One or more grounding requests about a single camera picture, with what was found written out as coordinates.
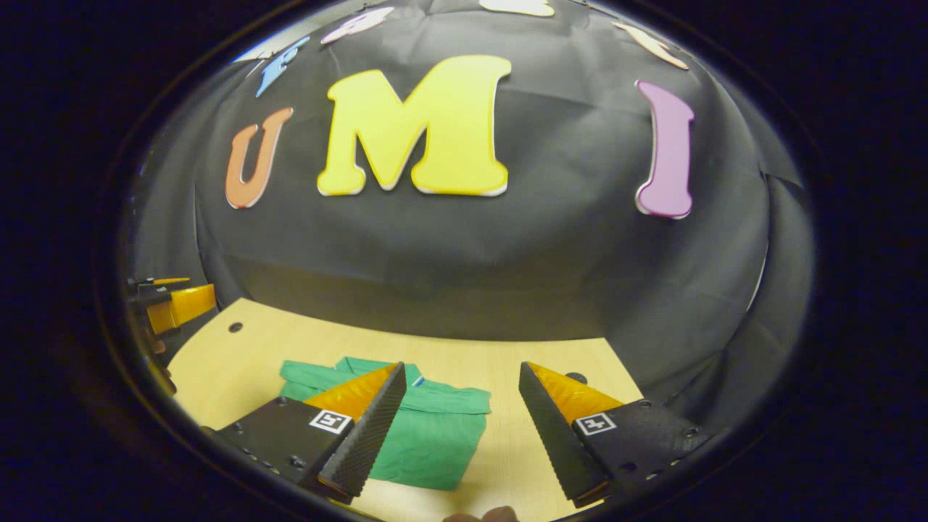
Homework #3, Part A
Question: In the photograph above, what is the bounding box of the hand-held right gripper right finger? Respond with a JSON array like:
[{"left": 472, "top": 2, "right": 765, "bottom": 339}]
[{"left": 518, "top": 360, "right": 711, "bottom": 508}]

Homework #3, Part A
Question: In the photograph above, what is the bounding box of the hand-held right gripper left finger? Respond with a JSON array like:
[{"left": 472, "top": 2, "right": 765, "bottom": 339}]
[{"left": 210, "top": 360, "right": 408, "bottom": 506}]

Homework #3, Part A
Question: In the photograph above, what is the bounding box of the green T-shirt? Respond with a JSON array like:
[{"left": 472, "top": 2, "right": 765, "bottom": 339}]
[{"left": 279, "top": 355, "right": 492, "bottom": 492}]

